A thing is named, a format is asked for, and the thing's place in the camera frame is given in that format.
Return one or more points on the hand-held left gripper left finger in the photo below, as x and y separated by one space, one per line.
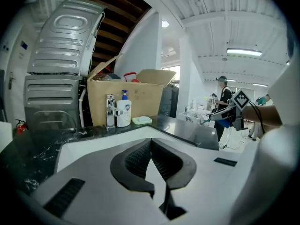
131 172

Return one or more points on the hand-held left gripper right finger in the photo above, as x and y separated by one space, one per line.
174 170

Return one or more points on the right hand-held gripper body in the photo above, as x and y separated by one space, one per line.
237 107

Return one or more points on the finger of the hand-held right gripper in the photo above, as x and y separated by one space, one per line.
210 117

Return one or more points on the teal squeegee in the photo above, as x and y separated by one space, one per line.
205 121

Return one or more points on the person's right forearm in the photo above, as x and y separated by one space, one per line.
262 115

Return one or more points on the dark hanging clothes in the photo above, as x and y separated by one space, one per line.
170 101

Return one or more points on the person's white sleeve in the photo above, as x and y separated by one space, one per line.
284 92

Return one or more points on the green soap dish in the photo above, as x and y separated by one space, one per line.
141 120

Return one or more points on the long ceiling lamp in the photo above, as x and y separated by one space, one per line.
243 52

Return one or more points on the white soap pump bottle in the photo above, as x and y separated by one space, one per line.
123 114

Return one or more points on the chrome faucet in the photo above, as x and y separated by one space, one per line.
110 111

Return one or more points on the open cardboard box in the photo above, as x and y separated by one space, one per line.
145 95

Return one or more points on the red-rimmed container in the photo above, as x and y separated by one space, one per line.
131 77

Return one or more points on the red fire extinguisher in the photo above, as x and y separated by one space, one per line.
20 127

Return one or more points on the tilted silver washing machine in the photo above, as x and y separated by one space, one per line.
63 36

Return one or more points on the blue wall sticker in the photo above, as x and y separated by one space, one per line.
24 45

